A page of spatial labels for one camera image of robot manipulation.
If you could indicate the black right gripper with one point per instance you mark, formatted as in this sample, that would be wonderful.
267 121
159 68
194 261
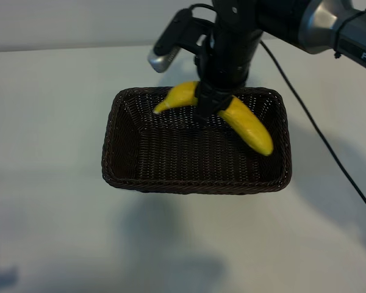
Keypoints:
231 61

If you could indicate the black right camera bracket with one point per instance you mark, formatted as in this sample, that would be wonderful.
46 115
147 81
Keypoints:
192 30

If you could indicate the dark brown wicker basket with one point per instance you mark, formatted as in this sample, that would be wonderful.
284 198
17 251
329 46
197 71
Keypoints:
186 158

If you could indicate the yellow banana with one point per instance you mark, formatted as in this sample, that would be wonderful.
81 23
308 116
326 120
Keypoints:
250 128

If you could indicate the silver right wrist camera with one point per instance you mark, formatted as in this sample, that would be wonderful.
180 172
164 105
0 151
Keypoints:
163 61

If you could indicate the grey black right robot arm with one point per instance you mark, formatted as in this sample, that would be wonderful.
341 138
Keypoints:
323 24

